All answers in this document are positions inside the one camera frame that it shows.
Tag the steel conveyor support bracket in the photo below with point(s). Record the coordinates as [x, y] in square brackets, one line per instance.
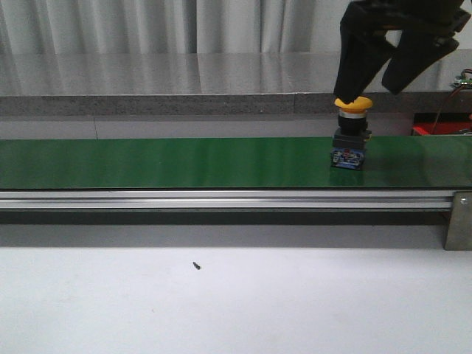
[459, 229]

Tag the grey pleated curtain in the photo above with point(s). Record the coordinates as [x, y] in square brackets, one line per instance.
[183, 27]

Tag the red plastic tray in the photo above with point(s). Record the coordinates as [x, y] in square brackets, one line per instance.
[446, 124]

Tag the aluminium conveyor side rail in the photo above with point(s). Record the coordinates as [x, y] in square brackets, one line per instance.
[228, 199]

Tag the green conveyor belt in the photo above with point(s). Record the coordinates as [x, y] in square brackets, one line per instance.
[286, 162]

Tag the small green circuit board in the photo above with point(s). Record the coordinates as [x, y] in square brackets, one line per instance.
[462, 80]

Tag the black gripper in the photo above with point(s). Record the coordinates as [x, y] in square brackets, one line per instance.
[365, 49]

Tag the grey granite counter slab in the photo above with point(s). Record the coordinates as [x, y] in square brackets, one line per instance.
[168, 84]

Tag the yellow mushroom push button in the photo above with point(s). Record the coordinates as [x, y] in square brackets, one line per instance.
[348, 149]

